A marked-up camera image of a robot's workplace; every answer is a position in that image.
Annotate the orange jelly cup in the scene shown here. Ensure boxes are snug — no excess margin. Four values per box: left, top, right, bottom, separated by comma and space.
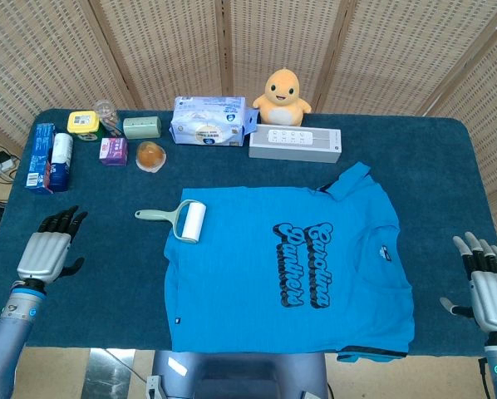
135, 140, 167, 174

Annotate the green white lint roller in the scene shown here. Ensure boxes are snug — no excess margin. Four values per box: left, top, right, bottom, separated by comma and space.
134, 199, 207, 243

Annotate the blue toothpaste box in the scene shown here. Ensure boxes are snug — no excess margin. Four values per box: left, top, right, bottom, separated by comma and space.
24, 122, 57, 195

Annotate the white blue tube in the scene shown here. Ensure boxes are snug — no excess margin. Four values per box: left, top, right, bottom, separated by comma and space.
48, 132, 74, 192

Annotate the purple small box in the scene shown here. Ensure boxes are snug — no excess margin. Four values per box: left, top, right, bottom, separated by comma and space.
99, 136, 130, 167

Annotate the dark teal carpeted table surface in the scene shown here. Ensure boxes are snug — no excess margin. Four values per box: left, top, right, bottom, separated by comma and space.
0, 108, 497, 354

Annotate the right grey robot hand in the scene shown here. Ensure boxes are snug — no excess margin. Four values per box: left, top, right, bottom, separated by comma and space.
439, 231, 497, 333

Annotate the grey rectangular speaker box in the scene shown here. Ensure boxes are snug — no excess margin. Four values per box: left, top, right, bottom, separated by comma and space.
248, 127, 342, 164

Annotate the clear jar with sticks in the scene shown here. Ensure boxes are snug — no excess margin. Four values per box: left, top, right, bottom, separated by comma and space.
95, 100, 124, 137

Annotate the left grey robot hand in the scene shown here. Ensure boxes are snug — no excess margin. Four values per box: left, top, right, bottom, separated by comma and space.
16, 205, 89, 286

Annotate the woven folding screen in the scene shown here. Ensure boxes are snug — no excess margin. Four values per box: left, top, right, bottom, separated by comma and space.
0, 0, 497, 267

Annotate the orange plush toy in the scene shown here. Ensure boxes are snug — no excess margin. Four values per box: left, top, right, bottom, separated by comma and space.
253, 69, 313, 127

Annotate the light green case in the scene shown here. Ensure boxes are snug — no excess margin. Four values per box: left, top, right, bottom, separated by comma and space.
122, 116, 163, 140

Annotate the blue white tissue pack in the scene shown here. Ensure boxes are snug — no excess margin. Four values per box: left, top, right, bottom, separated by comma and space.
169, 96, 260, 148

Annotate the yellow lid green container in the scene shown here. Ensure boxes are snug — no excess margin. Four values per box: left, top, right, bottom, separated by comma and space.
66, 110, 102, 143

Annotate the blue printed t-shirt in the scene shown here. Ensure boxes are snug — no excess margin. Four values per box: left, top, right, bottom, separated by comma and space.
164, 161, 416, 362

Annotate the grey robot torso base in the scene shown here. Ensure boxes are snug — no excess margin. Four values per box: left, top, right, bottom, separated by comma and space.
146, 348, 331, 399

